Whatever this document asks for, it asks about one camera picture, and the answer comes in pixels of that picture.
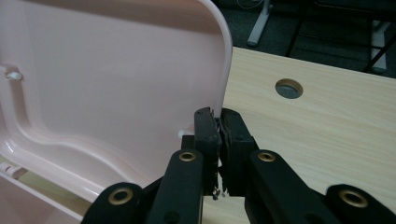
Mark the white floor cable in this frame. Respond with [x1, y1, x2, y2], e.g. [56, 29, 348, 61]
[235, 0, 260, 9]

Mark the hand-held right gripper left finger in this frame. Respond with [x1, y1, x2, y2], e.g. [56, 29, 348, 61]
[180, 106, 222, 198]

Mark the black chair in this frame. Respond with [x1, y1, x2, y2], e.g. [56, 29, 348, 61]
[284, 0, 396, 73]

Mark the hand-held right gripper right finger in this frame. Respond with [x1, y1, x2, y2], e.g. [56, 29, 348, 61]
[219, 107, 260, 198]

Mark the pink storage box white handle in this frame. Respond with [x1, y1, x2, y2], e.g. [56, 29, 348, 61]
[0, 0, 234, 224]

